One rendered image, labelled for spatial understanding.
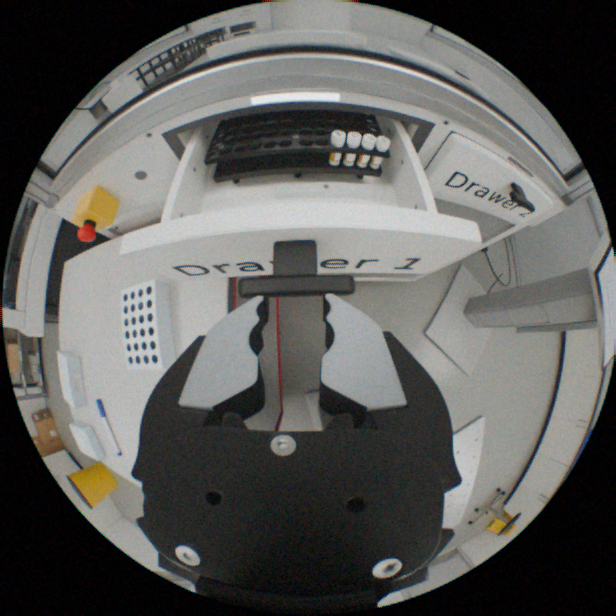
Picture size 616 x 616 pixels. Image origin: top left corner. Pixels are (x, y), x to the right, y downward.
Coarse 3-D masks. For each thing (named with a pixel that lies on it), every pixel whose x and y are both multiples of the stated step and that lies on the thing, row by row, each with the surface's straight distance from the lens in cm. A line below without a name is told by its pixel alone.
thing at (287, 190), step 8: (280, 184) 25; (288, 184) 25; (296, 184) 24; (304, 184) 24; (312, 184) 24; (320, 184) 24; (328, 184) 25; (336, 184) 25; (344, 184) 25; (352, 184) 25; (360, 184) 25; (280, 192) 24; (288, 192) 24; (296, 192) 24; (304, 192) 24; (312, 192) 24; (320, 192) 24; (328, 192) 24; (336, 192) 24; (344, 192) 24; (352, 192) 24; (360, 192) 25; (368, 192) 25
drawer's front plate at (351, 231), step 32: (160, 224) 17; (192, 224) 15; (224, 224) 14; (256, 224) 13; (288, 224) 13; (320, 224) 13; (352, 224) 13; (384, 224) 14; (416, 224) 15; (448, 224) 16; (128, 256) 20; (160, 256) 19; (192, 256) 18; (224, 256) 18; (256, 256) 18; (320, 256) 18; (352, 256) 18; (384, 256) 19; (416, 256) 20; (448, 256) 21
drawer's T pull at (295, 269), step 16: (304, 240) 14; (288, 256) 14; (304, 256) 14; (288, 272) 14; (304, 272) 14; (240, 288) 14; (256, 288) 14; (272, 288) 13; (288, 288) 13; (304, 288) 13; (320, 288) 13; (336, 288) 13; (352, 288) 14
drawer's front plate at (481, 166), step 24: (456, 144) 27; (432, 168) 31; (456, 168) 31; (480, 168) 32; (504, 168) 34; (456, 192) 36; (480, 192) 37; (504, 192) 39; (528, 192) 42; (528, 216) 51
